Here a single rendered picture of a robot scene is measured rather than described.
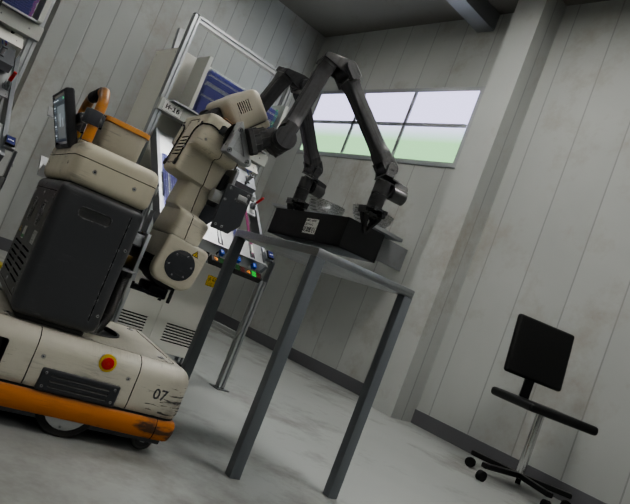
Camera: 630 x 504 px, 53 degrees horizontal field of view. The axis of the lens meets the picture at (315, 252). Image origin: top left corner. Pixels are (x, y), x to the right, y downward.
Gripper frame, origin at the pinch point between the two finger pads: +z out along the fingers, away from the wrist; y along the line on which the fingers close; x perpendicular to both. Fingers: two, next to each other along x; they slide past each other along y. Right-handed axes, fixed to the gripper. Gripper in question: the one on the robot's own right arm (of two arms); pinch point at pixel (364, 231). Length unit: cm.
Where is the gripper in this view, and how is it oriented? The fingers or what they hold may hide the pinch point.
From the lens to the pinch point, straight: 226.5
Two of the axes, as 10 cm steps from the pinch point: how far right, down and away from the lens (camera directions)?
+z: -3.7, 9.3, -0.9
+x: -7.8, -3.6, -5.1
